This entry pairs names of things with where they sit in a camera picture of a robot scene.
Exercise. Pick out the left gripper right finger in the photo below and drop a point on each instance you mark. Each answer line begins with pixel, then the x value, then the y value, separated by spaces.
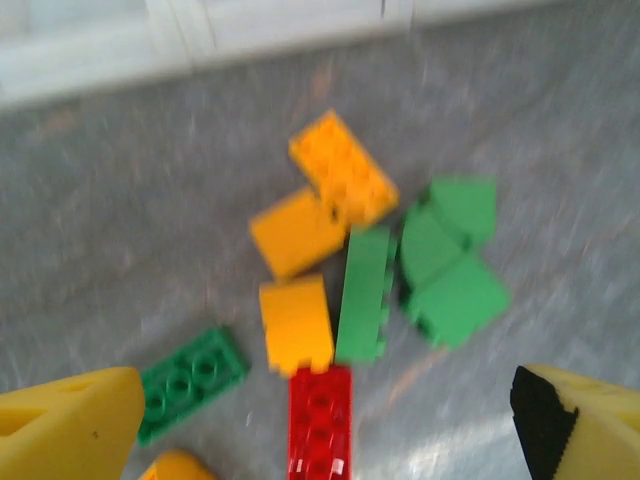
pixel 595 430

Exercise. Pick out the green tall square lego brick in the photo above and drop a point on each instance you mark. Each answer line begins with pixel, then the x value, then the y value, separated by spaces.
pixel 457 300

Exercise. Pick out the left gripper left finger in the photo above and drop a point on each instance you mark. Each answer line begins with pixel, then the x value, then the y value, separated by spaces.
pixel 65 430

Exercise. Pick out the red lego brick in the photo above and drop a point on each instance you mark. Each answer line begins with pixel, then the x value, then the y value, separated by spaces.
pixel 320 425

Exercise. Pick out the orange curved lego brick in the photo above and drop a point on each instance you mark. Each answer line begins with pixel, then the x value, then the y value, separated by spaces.
pixel 175 467

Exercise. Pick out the green flat lego plate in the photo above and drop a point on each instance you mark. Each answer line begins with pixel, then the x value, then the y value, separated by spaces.
pixel 192 382

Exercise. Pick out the green small lego brick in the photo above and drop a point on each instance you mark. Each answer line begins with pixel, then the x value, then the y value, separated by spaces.
pixel 467 205

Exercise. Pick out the green long lego brick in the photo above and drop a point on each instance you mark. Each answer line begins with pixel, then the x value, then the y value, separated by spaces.
pixel 364 295

